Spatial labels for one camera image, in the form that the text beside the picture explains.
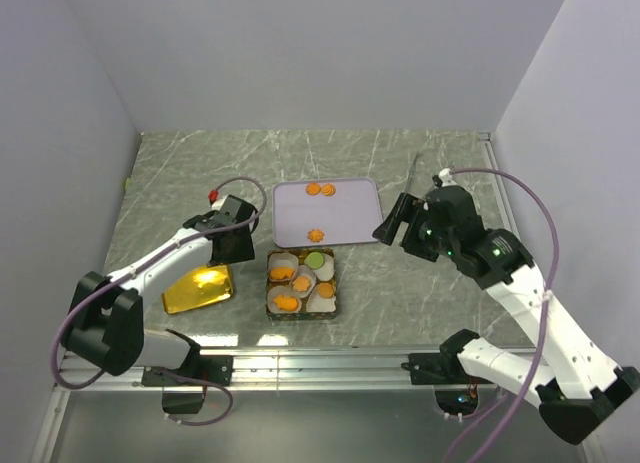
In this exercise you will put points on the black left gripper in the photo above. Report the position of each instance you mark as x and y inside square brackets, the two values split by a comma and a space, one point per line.
[242, 253]

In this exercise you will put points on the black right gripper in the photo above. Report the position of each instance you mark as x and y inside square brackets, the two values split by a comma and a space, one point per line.
[411, 210]

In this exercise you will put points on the gold tin lid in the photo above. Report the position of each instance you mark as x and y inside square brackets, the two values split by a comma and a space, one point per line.
[201, 287]

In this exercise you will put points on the orange fish cookie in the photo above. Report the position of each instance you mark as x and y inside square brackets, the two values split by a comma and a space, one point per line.
[281, 273]
[286, 303]

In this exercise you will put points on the metal tongs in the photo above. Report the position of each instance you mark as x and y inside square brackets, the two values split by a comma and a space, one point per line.
[411, 172]

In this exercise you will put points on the orange maple leaf cookie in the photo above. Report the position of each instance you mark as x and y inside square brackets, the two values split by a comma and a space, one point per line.
[301, 284]

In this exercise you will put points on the green round cookie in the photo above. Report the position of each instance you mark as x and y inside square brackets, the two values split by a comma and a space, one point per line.
[315, 260]

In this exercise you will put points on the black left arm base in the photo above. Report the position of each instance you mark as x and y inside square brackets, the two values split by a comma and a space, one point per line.
[184, 391]

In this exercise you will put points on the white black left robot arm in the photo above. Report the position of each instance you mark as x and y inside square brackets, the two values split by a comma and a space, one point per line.
[106, 322]

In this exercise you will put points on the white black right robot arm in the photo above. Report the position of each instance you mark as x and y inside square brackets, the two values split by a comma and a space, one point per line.
[578, 386]

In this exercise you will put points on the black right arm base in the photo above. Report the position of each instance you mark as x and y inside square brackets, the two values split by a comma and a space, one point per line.
[456, 393]

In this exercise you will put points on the white paper cup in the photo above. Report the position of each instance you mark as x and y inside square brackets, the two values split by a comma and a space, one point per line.
[326, 272]
[316, 304]
[276, 290]
[279, 259]
[304, 270]

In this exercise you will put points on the gold green cookie tin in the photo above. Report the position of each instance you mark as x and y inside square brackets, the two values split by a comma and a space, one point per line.
[302, 314]

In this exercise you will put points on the orange flower cookie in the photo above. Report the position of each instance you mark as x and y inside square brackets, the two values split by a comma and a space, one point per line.
[316, 235]

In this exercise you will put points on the lavender plastic tray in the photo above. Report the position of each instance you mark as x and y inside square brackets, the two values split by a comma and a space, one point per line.
[347, 217]

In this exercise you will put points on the orange round chip cookie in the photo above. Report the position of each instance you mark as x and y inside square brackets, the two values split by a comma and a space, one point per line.
[313, 189]

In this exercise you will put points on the white camera mount red button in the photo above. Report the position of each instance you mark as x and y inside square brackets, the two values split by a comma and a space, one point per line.
[218, 199]

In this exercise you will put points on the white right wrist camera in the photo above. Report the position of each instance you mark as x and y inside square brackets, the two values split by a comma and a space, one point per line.
[444, 178]

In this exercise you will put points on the aluminium frame rail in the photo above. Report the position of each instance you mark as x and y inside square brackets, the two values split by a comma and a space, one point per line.
[289, 369]

